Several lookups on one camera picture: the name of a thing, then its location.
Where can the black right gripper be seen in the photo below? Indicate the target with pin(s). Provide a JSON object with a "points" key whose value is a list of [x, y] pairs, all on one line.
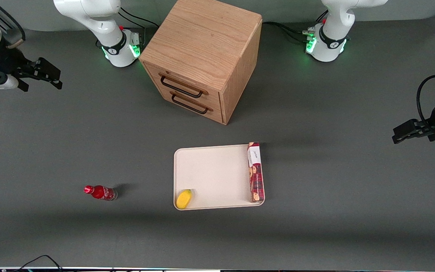
{"points": [[6, 61]]}

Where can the red coke bottle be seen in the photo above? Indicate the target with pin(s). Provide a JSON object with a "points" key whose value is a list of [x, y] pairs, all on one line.
{"points": [[102, 192]]}

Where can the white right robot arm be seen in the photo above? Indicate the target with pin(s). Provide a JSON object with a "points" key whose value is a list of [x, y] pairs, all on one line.
{"points": [[89, 15]]}

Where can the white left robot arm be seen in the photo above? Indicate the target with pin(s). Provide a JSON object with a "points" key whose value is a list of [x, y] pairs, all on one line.
{"points": [[334, 22]]}

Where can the cream plastic tray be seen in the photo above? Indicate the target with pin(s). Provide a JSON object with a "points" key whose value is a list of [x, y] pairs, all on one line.
{"points": [[217, 173]]}

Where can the wooden drawer front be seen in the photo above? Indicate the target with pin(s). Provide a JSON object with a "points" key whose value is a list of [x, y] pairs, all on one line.
{"points": [[153, 71], [217, 113]]}

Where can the red cookie box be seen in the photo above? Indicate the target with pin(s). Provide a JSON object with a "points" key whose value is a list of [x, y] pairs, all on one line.
{"points": [[256, 177]]}

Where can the wooden drawer cabinet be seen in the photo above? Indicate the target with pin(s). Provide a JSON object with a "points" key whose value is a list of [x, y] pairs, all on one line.
{"points": [[202, 41]]}

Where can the yellow toy fruit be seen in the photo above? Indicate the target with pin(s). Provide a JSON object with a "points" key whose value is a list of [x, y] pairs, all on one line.
{"points": [[184, 199]]}

